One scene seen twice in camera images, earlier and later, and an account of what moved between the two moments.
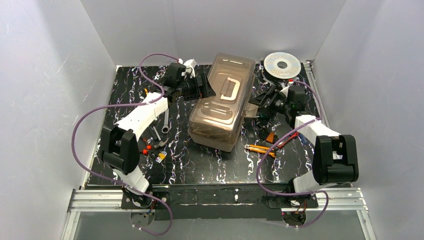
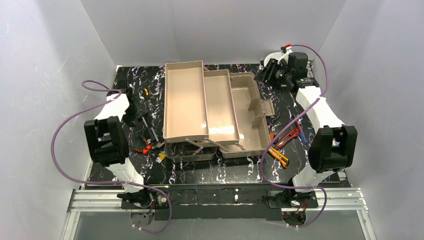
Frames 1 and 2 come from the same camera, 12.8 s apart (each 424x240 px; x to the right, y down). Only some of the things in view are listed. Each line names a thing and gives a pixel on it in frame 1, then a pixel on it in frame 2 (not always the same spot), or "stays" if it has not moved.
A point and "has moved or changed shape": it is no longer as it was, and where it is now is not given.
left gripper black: x=201 y=86 to x=133 y=108
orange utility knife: x=261 y=149 to x=283 y=160
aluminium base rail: x=346 y=200 stays
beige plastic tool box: x=217 y=121 has moved or changed shape
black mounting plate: x=216 y=202 stays
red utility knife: x=294 y=136 stays
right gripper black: x=265 y=100 to x=268 y=71
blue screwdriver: x=304 y=139 stays
